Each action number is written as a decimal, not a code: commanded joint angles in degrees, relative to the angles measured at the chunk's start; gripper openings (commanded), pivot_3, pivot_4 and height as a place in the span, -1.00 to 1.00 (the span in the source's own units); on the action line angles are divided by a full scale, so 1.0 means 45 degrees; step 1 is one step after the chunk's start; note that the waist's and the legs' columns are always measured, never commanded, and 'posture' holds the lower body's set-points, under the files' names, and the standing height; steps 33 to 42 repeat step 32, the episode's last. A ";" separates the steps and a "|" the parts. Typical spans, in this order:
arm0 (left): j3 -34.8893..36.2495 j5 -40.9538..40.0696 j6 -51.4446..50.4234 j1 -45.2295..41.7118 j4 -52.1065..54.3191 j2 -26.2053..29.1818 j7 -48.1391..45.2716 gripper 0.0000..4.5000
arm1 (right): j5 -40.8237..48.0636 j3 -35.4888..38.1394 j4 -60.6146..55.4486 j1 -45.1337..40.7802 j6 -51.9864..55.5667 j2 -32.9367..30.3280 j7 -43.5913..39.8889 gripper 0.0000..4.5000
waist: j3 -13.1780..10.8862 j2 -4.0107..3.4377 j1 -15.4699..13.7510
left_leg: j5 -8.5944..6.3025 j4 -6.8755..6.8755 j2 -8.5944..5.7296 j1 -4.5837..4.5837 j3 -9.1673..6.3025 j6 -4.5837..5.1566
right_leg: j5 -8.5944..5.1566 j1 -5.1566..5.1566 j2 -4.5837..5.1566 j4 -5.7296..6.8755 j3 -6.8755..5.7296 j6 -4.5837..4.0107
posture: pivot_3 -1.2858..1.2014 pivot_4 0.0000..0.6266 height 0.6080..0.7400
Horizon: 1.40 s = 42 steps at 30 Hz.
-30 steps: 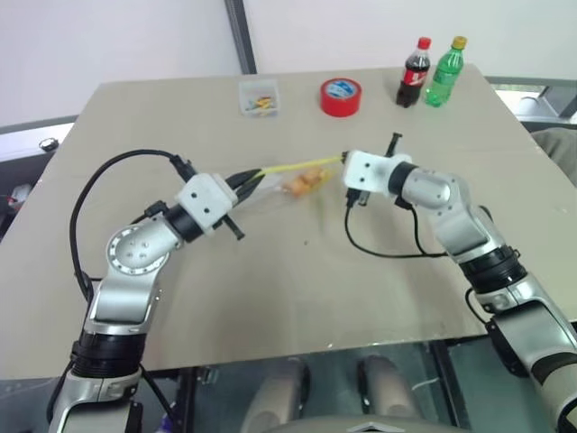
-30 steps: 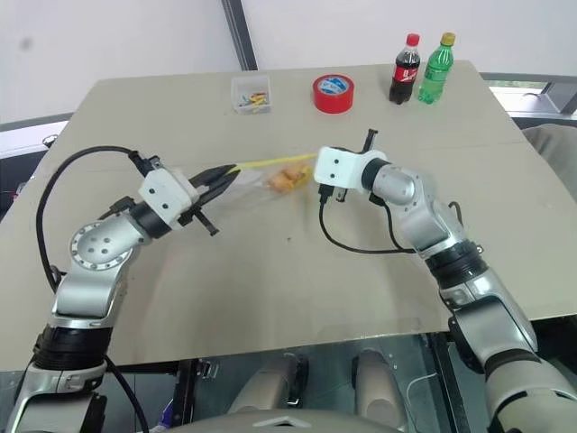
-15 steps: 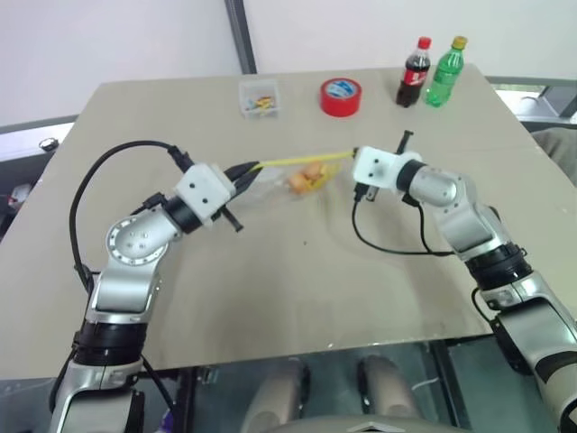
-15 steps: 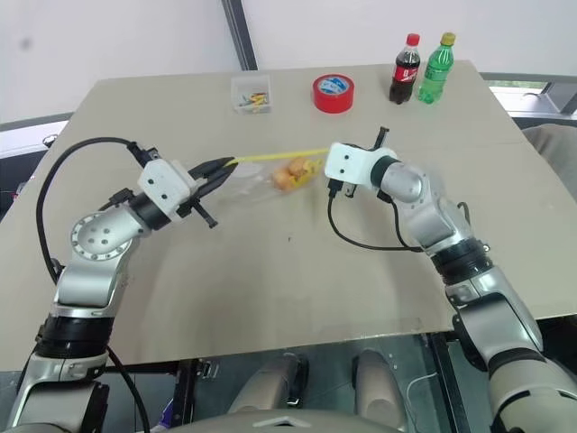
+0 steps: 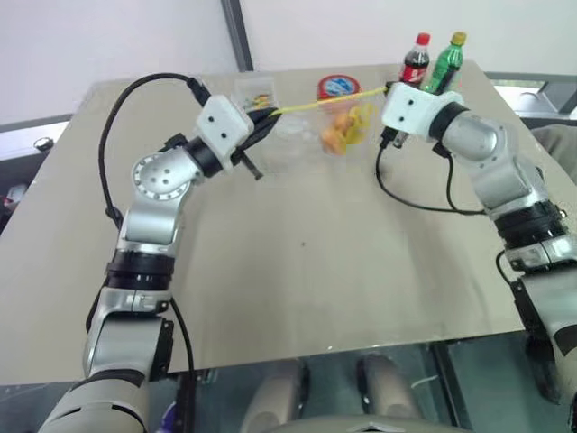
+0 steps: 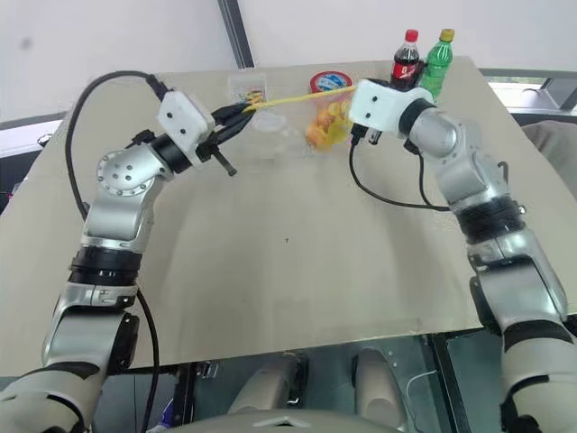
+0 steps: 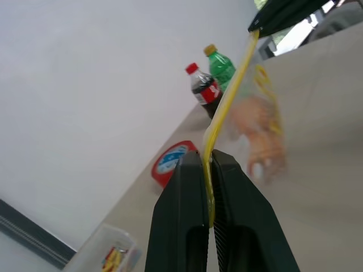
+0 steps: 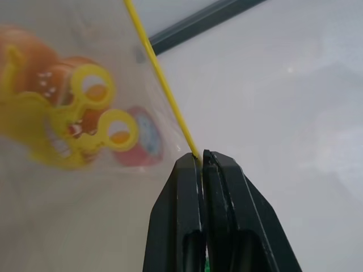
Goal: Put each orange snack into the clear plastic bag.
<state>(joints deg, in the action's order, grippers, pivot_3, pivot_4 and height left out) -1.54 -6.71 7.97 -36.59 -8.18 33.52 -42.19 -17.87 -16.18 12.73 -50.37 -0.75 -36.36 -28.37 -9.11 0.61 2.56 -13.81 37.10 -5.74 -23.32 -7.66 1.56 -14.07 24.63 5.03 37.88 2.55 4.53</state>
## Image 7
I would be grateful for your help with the small colourful clips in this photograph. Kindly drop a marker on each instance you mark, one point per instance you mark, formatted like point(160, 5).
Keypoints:
point(113, 259)

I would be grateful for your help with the black vertical wall post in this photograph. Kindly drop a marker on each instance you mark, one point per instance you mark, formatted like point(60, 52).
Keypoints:
point(34, 235)

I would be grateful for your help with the clear plastic box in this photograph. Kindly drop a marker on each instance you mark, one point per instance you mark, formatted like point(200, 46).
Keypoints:
point(96, 249)

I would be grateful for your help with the grey window sill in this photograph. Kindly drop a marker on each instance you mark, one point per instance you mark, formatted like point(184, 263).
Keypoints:
point(326, 25)

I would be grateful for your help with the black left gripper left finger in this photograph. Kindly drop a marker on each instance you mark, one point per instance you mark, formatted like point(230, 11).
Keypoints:
point(175, 215)

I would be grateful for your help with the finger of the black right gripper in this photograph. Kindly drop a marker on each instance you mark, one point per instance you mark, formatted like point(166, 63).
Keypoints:
point(272, 12)
point(295, 15)

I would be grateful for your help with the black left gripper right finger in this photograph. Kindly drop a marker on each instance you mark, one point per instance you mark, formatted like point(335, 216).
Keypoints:
point(246, 226)

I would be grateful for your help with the red tape roll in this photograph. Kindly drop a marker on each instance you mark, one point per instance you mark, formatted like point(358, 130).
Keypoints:
point(167, 164)

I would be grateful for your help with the red-capped cola bottle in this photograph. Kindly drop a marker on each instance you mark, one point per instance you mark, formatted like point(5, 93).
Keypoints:
point(208, 93)

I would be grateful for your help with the green yellow-capped soda bottle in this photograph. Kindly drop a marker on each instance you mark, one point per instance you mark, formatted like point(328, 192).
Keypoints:
point(222, 68)

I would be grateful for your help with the orange bread roll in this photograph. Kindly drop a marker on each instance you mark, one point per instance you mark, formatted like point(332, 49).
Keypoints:
point(252, 113)
point(266, 153)

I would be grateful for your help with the clear yellow-zip plastic bag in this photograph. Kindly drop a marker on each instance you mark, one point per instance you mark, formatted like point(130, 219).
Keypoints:
point(227, 105)

